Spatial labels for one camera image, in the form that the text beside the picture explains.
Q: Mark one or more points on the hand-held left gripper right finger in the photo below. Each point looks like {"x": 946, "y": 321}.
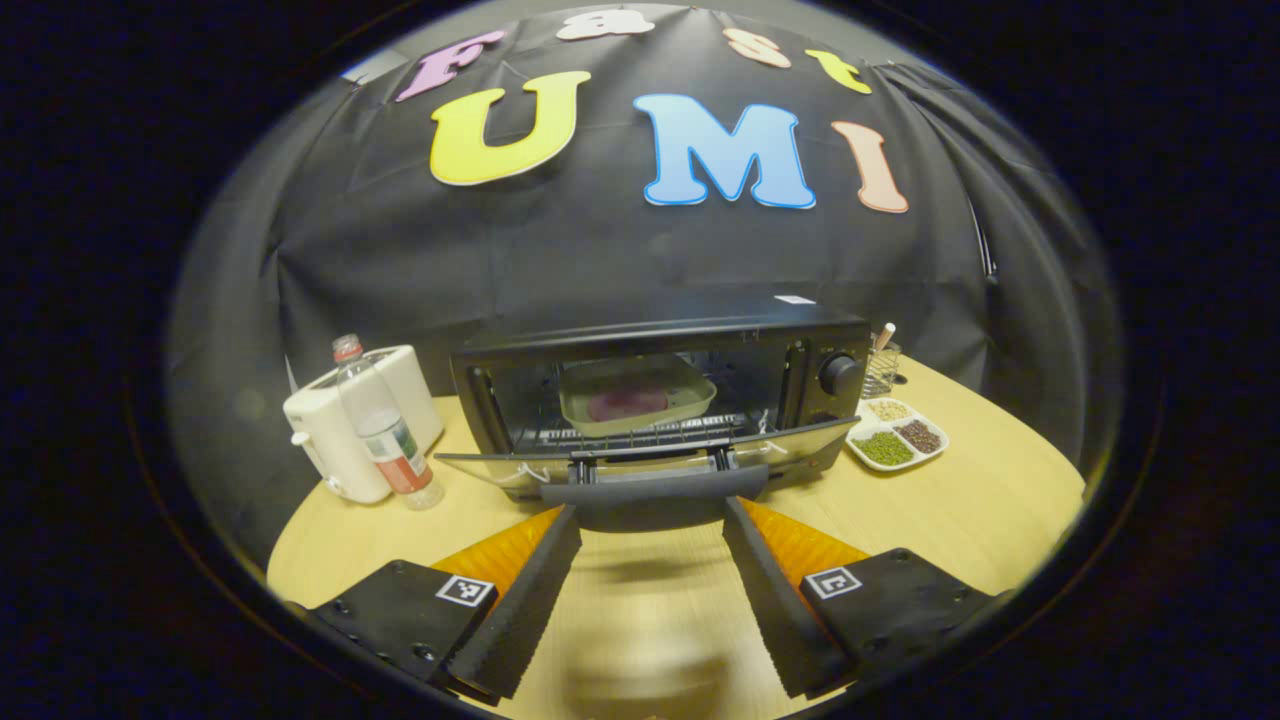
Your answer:
{"x": 775, "y": 620}

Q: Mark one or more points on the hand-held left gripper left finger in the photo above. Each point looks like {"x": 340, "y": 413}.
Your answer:
{"x": 520, "y": 620}

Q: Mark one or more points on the purple food slice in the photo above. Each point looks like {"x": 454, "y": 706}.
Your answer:
{"x": 628, "y": 404}

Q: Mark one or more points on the green baking dish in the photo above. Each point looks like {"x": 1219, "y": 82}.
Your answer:
{"x": 690, "y": 385}

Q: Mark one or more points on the black electric oven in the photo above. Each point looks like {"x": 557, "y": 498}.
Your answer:
{"x": 840, "y": 375}

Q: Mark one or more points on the white divided plate of beans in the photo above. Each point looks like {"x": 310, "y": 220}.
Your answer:
{"x": 895, "y": 437}

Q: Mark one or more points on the clear bottle with red label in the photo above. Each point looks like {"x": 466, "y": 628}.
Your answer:
{"x": 385, "y": 445}

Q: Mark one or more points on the white toaster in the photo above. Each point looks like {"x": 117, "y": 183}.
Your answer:
{"x": 325, "y": 440}

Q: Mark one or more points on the black backdrop cloth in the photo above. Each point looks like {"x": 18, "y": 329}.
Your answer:
{"x": 600, "y": 250}

